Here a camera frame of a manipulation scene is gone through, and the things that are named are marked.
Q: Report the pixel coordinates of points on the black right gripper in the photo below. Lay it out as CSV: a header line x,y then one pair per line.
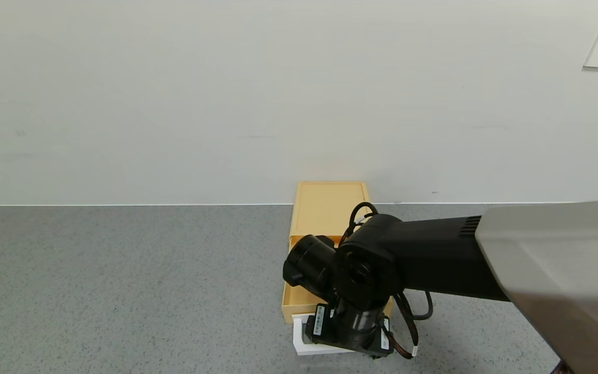
x,y
321,323

